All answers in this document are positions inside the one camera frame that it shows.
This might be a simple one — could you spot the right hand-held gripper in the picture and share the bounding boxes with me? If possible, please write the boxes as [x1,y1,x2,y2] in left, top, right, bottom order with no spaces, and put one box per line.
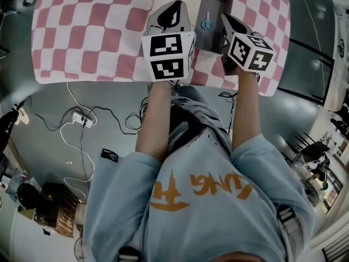
[220,13,276,76]

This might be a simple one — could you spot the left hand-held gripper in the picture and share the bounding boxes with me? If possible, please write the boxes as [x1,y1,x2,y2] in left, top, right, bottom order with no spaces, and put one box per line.
[141,0,197,82]

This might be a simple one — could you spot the dark grey box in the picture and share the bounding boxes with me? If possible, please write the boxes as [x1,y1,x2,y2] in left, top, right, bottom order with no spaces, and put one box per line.
[151,0,235,55]

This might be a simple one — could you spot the blue-handled scissors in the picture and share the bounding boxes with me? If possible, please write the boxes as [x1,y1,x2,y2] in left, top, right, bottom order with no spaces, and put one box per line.
[201,11,214,31]

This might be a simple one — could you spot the person's right forearm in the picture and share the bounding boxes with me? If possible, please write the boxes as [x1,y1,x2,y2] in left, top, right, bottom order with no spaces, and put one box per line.
[231,70,263,158]

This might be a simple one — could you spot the person's left forearm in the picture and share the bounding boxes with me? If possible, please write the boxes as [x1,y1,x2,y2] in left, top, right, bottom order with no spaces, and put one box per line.
[134,80,176,164]

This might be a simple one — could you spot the black framed glass partition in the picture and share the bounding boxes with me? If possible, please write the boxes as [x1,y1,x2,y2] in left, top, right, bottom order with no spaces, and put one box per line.
[277,36,335,104]

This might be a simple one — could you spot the person's grey jeans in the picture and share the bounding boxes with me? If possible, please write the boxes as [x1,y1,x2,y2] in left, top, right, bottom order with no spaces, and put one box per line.
[165,84,233,158]

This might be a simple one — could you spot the pink white checkered tablecloth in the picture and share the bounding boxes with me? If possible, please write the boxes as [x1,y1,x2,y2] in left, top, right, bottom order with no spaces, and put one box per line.
[31,0,291,98]

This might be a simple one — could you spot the white power strip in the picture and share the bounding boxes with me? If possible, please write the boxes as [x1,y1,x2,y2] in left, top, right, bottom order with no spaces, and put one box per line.
[71,111,97,128]

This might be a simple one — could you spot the black fabric tag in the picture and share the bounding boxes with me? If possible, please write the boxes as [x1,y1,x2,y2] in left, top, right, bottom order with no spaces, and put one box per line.
[100,148,121,164]

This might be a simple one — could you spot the person's light blue shirt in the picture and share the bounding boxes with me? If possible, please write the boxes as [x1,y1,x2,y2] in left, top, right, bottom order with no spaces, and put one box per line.
[82,123,317,262]

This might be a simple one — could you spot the black round pot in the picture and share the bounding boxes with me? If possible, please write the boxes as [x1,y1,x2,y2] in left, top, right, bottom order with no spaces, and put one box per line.
[16,182,42,210]

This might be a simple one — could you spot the black cable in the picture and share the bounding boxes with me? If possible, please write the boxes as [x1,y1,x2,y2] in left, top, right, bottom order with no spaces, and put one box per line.
[16,95,143,135]
[217,91,237,132]

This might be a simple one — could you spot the white cable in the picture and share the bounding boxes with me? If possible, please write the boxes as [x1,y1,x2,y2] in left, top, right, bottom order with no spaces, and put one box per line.
[59,81,96,201]

